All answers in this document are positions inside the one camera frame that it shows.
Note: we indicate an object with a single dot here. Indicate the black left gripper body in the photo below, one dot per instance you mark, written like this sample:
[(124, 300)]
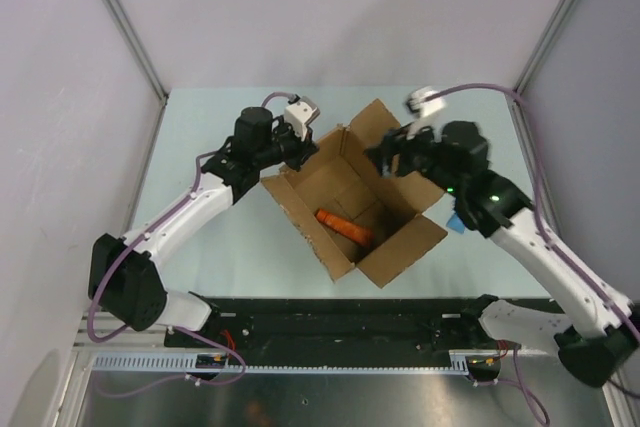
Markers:
[(293, 150)]

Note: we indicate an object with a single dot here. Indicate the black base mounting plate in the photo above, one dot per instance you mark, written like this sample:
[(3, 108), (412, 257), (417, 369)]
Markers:
[(438, 323)]

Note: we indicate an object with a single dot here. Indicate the right aluminium frame post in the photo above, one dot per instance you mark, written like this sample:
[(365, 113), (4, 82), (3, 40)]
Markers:
[(545, 43)]

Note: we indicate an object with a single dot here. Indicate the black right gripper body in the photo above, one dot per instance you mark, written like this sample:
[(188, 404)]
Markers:
[(420, 154)]

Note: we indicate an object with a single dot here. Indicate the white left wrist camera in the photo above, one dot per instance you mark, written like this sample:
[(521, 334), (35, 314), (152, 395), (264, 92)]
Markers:
[(300, 113)]

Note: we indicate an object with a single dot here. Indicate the orange cylindrical tube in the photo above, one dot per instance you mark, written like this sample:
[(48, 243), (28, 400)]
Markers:
[(357, 234)]

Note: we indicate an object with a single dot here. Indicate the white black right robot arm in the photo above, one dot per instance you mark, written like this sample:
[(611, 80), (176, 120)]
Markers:
[(595, 332)]

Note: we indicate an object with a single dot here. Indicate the left aluminium frame post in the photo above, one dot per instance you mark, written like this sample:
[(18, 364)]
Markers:
[(134, 44)]

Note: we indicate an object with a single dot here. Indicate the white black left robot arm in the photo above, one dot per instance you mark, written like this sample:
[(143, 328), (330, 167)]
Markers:
[(125, 273)]

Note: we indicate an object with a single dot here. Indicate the grey slotted cable duct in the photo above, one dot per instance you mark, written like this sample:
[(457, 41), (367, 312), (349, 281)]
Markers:
[(179, 363)]

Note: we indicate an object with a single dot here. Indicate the brown cardboard express box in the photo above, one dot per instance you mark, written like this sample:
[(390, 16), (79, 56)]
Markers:
[(341, 180)]

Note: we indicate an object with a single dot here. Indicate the blue cylindrical tube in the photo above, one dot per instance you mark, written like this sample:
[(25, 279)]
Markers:
[(455, 224)]

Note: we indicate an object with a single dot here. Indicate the aluminium frame post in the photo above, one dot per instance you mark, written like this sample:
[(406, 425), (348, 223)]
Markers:
[(134, 44), (545, 43)]

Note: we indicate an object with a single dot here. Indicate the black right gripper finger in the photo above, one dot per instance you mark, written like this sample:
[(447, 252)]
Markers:
[(393, 143), (383, 159)]

